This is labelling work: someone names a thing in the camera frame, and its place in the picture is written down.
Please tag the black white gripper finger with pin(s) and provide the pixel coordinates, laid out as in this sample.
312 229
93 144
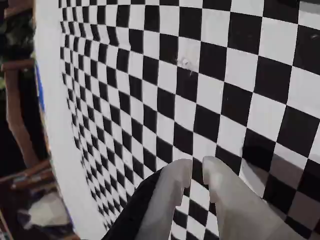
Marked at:
162 200

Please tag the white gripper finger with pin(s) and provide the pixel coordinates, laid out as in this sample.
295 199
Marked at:
237 207

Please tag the black white checkered mat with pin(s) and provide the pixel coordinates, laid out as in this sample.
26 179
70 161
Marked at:
150 100

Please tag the blue table covering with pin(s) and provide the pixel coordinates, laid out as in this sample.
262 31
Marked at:
39 85

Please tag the wooden chair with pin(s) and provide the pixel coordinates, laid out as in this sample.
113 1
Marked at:
15 100

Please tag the green pothos plant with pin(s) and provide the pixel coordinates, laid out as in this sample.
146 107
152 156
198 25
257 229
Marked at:
17 32

